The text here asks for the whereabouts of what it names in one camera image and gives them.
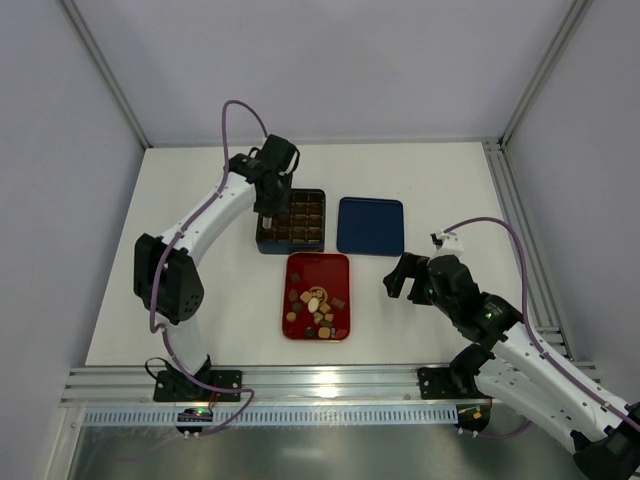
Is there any purple cable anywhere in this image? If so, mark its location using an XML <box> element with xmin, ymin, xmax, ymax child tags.
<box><xmin>444</xmin><ymin>216</ymin><xmax>640</xmax><ymax>440</ymax></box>
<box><xmin>148</xmin><ymin>99</ymin><xmax>269</xmax><ymax>437</ymax></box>

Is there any slotted grey cable duct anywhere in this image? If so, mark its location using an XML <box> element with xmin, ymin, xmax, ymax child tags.
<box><xmin>82</xmin><ymin>404</ymin><xmax>458</xmax><ymax>427</ymax></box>

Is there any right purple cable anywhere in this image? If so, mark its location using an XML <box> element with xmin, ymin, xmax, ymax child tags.
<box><xmin>444</xmin><ymin>216</ymin><xmax>640</xmax><ymax>440</ymax></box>

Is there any frame post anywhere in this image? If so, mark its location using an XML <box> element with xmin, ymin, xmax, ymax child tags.
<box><xmin>57</xmin><ymin>0</ymin><xmax>152</xmax><ymax>149</ymax></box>
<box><xmin>499</xmin><ymin>0</ymin><xmax>593</xmax><ymax>149</ymax></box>

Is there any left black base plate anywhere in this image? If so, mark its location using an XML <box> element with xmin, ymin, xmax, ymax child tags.
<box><xmin>152</xmin><ymin>369</ymin><xmax>242</xmax><ymax>403</ymax></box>

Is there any dark blue box lid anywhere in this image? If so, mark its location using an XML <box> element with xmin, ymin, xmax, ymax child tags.
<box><xmin>336</xmin><ymin>197</ymin><xmax>405</xmax><ymax>257</ymax></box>

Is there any aluminium right rail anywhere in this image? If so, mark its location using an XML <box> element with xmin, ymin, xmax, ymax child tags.
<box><xmin>482</xmin><ymin>139</ymin><xmax>573</xmax><ymax>360</ymax></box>

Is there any brown rectangular chocolate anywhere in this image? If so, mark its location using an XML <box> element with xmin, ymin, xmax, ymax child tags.
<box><xmin>330</xmin><ymin>298</ymin><xmax>346</xmax><ymax>309</ymax></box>

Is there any aluminium front rail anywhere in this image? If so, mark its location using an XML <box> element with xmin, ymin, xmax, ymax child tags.
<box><xmin>59</xmin><ymin>360</ymin><xmax>599</xmax><ymax>409</ymax></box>

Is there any left frame post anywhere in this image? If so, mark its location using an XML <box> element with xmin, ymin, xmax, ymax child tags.
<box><xmin>57</xmin><ymin>0</ymin><xmax>152</xmax><ymax>149</ymax></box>

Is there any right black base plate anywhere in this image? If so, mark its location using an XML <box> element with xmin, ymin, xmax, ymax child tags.
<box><xmin>417</xmin><ymin>366</ymin><xmax>487</xmax><ymax>400</ymax></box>

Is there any red lacquer tray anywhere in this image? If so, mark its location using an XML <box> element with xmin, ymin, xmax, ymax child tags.
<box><xmin>281</xmin><ymin>253</ymin><xmax>351</xmax><ymax>342</ymax></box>

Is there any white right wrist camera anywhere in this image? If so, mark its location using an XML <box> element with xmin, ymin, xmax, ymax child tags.
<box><xmin>431</xmin><ymin>231</ymin><xmax>465</xmax><ymax>258</ymax></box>

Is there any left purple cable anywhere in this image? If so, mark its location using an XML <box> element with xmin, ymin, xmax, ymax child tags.
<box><xmin>148</xmin><ymin>99</ymin><xmax>269</xmax><ymax>437</ymax></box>

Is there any right frame post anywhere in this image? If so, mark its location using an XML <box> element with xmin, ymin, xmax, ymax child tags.
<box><xmin>499</xmin><ymin>0</ymin><xmax>593</xmax><ymax>149</ymax></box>

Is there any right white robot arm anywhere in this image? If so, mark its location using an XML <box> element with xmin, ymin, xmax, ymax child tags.
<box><xmin>383</xmin><ymin>253</ymin><xmax>639</xmax><ymax>479</ymax></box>

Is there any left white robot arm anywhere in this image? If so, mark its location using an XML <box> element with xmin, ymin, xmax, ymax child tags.
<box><xmin>133</xmin><ymin>134</ymin><xmax>300</xmax><ymax>380</ymax></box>

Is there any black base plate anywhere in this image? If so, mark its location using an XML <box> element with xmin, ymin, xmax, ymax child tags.
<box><xmin>152</xmin><ymin>369</ymin><xmax>242</xmax><ymax>403</ymax></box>
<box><xmin>417</xmin><ymin>366</ymin><xmax>487</xmax><ymax>400</ymax></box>

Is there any aluminium rail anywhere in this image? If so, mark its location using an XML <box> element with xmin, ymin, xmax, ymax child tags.
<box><xmin>59</xmin><ymin>360</ymin><xmax>599</xmax><ymax>409</ymax></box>
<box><xmin>482</xmin><ymin>139</ymin><xmax>573</xmax><ymax>360</ymax></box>

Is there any white oval chocolate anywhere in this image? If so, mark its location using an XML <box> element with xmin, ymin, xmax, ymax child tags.
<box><xmin>307</xmin><ymin>297</ymin><xmax>320</xmax><ymax>313</ymax></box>

